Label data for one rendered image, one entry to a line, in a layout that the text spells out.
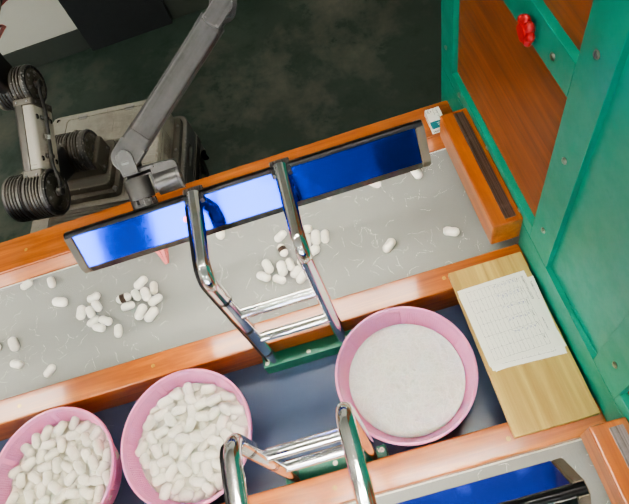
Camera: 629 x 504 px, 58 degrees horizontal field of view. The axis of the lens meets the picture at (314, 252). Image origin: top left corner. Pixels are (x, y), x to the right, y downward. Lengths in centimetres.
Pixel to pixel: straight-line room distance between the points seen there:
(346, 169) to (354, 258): 34
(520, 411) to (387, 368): 26
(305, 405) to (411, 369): 23
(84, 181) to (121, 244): 97
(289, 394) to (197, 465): 23
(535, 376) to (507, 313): 13
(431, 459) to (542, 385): 24
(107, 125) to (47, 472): 124
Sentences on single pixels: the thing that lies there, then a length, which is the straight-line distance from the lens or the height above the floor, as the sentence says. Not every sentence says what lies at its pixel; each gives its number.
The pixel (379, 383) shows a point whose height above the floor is 73.
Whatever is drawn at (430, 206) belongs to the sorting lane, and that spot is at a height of 74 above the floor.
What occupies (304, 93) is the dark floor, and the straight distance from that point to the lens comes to 261.
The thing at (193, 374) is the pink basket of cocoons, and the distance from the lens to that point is 121.
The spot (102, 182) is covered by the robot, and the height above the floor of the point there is 52.
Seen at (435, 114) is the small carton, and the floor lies 79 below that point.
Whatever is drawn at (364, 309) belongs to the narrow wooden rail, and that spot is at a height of 77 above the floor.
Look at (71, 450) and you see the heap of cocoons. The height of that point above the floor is 74.
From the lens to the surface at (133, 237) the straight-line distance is 99.
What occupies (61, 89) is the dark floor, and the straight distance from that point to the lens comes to 325.
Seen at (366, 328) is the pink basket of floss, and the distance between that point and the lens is 115.
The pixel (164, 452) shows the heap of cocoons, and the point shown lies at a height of 73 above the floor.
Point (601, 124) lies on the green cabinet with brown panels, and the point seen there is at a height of 123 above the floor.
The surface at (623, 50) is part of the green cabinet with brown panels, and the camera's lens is 70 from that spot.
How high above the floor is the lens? 182
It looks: 59 degrees down
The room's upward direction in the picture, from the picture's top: 23 degrees counter-clockwise
